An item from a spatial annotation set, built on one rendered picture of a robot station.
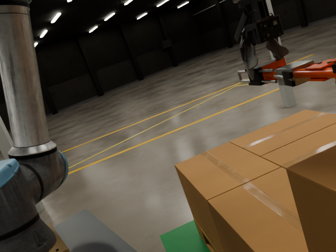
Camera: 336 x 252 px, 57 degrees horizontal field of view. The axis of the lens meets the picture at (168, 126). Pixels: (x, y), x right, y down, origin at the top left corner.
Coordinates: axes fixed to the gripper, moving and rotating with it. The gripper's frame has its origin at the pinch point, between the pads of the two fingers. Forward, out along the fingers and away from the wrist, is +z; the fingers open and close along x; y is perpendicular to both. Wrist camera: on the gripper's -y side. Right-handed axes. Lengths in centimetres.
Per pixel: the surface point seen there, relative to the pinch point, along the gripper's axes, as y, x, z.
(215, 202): -40, -17, 54
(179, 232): -119, -31, 108
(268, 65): 3.1, -0.7, -1.9
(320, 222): 37.4, -18.4, 21.8
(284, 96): -288, 176, 92
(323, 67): 25.4, -1.7, -0.9
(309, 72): 21.6, -2.3, -0.1
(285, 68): 13.4, -2.4, -1.2
